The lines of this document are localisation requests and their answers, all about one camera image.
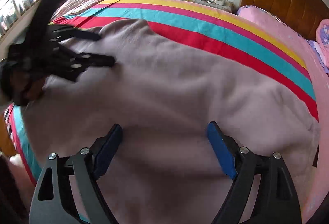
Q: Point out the left hand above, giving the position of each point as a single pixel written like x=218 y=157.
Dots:
x=29 y=92

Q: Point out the rolled pink floral blanket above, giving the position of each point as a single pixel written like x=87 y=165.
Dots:
x=320 y=45

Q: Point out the mauve knit pants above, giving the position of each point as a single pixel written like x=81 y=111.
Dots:
x=163 y=94

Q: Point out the white power strip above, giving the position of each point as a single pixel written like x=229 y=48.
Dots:
x=219 y=0

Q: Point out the rainbow striped bed sheet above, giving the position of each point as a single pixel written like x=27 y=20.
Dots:
x=200 y=27

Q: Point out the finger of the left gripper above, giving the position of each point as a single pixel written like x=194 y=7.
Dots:
x=61 y=32
x=74 y=60

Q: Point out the plaid checkered sheet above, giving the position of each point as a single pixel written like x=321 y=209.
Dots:
x=8 y=122

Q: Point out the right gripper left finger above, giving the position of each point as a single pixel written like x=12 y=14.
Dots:
x=67 y=190

